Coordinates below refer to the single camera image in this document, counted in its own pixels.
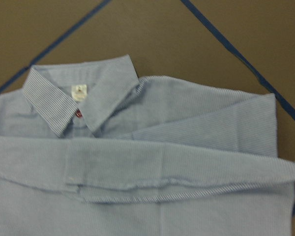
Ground blue white striped shirt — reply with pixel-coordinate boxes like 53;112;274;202
0;56;295;236

